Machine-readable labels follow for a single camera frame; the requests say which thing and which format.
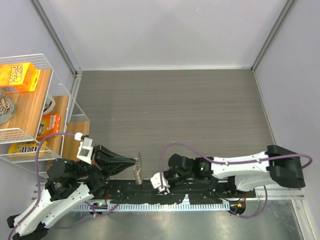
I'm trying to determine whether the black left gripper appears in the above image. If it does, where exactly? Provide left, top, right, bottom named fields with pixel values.
left=72, top=142, right=136, bottom=179

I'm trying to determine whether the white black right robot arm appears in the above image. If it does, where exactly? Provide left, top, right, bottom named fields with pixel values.
left=153, top=145, right=306, bottom=197

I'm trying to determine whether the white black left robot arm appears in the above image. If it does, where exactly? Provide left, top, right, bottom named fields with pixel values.
left=7, top=145, right=136, bottom=240

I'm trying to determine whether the orange razor package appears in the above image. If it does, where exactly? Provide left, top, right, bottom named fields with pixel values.
left=36, top=113, right=61, bottom=140

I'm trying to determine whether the white bottle on shelf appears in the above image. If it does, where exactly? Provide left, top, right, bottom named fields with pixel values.
left=43, top=93, right=56, bottom=115

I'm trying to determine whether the yellow candy box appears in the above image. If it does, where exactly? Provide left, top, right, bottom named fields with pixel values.
left=8, top=141, right=39, bottom=157

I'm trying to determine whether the grey cartoon pouch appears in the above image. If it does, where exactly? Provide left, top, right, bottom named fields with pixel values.
left=0, top=91, right=17, bottom=125

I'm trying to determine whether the orange yellow snack box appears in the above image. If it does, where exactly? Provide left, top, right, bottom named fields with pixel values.
left=0, top=62, right=41, bottom=94

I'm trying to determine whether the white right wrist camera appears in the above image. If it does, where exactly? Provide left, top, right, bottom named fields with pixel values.
left=150, top=172, right=170, bottom=194

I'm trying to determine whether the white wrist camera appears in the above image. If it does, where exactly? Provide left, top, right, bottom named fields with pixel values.
left=150, top=172, right=170, bottom=194
left=74, top=132, right=93, bottom=165

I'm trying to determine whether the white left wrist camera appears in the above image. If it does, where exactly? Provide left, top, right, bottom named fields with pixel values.
left=74, top=132, right=93, bottom=165

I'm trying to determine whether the slotted cable duct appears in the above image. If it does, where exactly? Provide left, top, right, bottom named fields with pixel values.
left=69, top=199, right=230, bottom=213

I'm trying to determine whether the white wire shelf rack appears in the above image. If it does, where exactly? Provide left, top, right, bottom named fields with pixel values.
left=0, top=54, right=90, bottom=173

